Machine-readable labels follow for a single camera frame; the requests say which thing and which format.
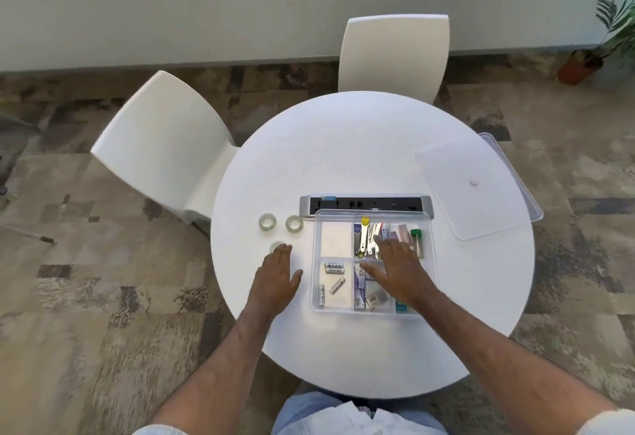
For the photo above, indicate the person's left hand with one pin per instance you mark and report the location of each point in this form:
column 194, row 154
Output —
column 273, row 283

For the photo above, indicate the silver nail clipper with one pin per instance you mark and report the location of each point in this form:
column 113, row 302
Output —
column 366, row 242

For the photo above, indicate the green capped glue stick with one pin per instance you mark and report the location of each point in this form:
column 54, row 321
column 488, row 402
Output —
column 417, row 240

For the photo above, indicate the metal leg with black foot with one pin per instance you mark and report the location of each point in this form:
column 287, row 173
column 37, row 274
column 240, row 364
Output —
column 34, row 236

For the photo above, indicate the person's right forearm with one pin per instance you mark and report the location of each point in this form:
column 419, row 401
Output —
column 496, row 365

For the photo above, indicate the clear plastic tray lid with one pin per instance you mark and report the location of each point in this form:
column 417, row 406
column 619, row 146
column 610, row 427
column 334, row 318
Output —
column 466, row 191

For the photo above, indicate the clear plastic organizer tray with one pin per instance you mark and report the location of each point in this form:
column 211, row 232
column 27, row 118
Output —
column 342, row 300

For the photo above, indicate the person's left forearm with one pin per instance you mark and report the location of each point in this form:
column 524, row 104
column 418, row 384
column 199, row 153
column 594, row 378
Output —
column 223, row 375

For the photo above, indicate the white plastic chair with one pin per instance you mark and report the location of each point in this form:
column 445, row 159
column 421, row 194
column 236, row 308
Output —
column 394, row 55
column 163, row 144

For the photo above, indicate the white battery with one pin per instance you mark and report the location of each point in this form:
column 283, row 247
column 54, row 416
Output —
column 338, row 286
column 334, row 265
column 321, row 295
column 337, row 271

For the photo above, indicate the person's right thumb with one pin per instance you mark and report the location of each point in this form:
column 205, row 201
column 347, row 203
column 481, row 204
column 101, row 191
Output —
column 372, row 271

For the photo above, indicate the clear tape roll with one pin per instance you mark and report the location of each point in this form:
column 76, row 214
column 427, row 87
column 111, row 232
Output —
column 294, row 224
column 268, row 222
column 274, row 246

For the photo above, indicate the small staples box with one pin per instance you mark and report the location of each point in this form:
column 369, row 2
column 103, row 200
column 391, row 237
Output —
column 375, row 298

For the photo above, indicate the purple white packet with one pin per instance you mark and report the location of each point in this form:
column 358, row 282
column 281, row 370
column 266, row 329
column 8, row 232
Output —
column 359, row 287

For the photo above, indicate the grey power socket strip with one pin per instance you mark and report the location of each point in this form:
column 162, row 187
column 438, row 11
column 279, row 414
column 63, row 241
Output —
column 347, row 201

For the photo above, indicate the teal white packet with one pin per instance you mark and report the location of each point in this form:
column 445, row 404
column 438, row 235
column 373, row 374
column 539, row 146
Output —
column 403, row 307

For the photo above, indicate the person's right hand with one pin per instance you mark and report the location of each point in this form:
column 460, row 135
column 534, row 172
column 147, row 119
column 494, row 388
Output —
column 404, row 276

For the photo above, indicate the pink eraser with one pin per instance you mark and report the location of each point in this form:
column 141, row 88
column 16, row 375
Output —
column 401, row 234

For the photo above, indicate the person's left thumb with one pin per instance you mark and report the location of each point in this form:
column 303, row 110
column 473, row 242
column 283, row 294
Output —
column 296, row 279

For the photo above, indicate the light blue shirt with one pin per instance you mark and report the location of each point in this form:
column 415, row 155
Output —
column 322, row 415

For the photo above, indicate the potted green plant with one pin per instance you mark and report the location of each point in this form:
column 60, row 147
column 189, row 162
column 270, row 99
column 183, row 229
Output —
column 603, row 42

